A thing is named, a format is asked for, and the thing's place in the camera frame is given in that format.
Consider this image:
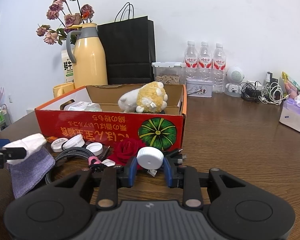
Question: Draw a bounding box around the water bottle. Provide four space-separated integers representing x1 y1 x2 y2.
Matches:
212 43 226 93
198 41 212 81
184 41 198 78

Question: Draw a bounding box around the tangle of charger cables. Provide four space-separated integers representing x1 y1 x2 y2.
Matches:
239 71 289 106

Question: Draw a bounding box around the colourful snack packet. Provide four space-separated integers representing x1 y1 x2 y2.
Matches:
281 72 300 99

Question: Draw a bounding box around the white milk carton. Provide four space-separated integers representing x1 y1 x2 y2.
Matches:
61 50 74 82

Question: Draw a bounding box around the yellow thermos jug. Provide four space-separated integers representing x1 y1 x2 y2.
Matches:
66 23 108 88

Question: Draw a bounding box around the white round container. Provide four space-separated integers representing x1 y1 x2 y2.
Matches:
86 142 103 156

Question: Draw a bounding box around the white tin box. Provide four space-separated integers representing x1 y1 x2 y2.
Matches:
186 77 213 98

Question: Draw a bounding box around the purple tissue pack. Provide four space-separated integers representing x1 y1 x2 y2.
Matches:
279 95 300 133

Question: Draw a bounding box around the white yellow plush hamster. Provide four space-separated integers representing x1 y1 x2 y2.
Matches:
118 81 168 113

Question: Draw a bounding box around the clear snack container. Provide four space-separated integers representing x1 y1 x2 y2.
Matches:
152 62 185 85

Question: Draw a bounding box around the white jar lid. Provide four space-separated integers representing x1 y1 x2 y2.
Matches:
62 134 85 150

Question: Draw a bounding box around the red orange cardboard box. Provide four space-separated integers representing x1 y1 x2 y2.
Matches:
34 84 187 151

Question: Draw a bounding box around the yellow mug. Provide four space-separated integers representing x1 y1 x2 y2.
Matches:
52 82 75 98

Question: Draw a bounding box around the small white robot toy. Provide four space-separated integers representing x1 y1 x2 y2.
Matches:
224 66 244 98

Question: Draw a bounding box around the water bottle right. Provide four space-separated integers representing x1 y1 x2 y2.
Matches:
212 43 226 93

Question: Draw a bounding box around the water bottle left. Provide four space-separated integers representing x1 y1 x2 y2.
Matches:
184 41 198 78

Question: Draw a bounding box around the black paper bag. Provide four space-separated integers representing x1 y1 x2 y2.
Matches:
97 16 156 85

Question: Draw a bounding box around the purple cloth pouch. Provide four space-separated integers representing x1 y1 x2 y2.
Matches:
9 147 55 199

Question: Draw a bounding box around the dried pink rose bouquet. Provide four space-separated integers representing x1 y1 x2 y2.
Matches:
36 0 95 45

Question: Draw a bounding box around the water bottle middle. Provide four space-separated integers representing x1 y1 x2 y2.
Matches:
198 41 212 81

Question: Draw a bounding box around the red fabric rose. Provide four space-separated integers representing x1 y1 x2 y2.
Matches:
108 138 146 166

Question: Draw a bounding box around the braided black cable coil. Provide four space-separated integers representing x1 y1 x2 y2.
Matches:
45 146 96 185

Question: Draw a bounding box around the white tissue wad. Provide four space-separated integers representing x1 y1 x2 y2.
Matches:
4 133 46 165

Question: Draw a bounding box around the black usb cable bundle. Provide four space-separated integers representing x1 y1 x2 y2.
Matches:
162 148 188 165

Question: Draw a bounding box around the clear jar with label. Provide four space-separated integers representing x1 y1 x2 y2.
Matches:
64 101 102 112

